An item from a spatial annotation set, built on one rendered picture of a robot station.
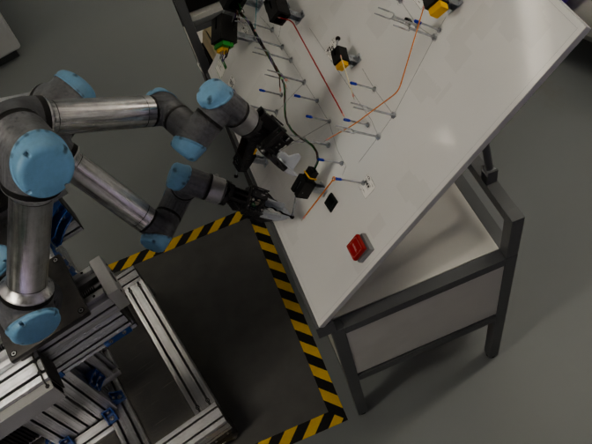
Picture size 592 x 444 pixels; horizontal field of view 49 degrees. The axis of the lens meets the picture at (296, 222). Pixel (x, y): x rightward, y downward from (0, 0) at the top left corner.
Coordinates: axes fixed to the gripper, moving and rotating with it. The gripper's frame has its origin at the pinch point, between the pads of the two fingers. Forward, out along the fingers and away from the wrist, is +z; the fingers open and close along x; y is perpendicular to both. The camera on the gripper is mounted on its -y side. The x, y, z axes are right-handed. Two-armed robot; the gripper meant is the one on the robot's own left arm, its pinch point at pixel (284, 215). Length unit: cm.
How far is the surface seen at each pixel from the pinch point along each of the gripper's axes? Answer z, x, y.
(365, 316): 30.4, -22.1, 4.5
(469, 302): 67, -8, 2
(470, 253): 55, 4, 14
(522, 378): 121, -24, -29
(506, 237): 57, 9, 27
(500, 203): 50, 16, 31
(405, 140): 12.5, 19.3, 38.2
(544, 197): 135, 58, -51
